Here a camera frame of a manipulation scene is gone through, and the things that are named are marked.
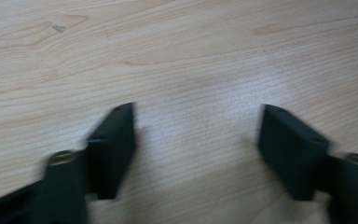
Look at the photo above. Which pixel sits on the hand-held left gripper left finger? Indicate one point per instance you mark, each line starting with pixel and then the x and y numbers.
pixel 113 149

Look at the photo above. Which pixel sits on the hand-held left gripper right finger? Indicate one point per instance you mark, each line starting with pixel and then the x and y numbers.
pixel 292 149

